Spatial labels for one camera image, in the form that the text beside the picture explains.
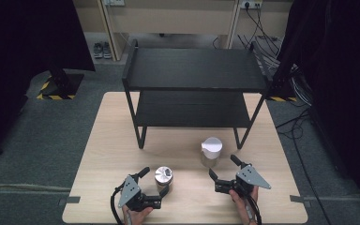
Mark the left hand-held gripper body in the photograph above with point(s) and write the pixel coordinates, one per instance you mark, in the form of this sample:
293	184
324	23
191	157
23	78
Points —
129	191

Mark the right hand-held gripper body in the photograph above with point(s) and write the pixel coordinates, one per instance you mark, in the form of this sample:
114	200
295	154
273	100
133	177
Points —
251	177

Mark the glass jar with silver lid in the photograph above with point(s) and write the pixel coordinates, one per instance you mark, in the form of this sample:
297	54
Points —
163	175

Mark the clear bottle with white lid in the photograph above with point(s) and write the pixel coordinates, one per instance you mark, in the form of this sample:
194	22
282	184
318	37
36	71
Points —
211	146

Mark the black two-tier shelf rack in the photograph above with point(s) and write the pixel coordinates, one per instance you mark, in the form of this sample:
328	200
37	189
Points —
197	68

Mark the person's left hand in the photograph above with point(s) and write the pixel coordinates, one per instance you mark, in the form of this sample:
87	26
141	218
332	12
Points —
135	216

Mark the person's right hand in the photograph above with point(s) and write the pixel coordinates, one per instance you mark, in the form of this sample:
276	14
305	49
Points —
247	206

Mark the grey tape strip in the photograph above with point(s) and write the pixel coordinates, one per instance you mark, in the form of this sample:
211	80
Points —
300	200
70	200

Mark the black stand with hazard-striped base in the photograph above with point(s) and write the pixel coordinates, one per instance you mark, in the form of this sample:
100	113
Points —
281	93
61	84

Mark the grey shoe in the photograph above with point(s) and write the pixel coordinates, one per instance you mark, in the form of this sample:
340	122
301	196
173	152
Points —
107	50
97	50

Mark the dark curtain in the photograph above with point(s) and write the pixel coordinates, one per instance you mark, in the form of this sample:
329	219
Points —
28	47
340	78

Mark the beige background desk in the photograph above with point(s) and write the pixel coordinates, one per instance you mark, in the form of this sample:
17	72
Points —
175	18

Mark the white wall power socket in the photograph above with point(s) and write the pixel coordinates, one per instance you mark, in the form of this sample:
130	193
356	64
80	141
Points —
250	3
115	2

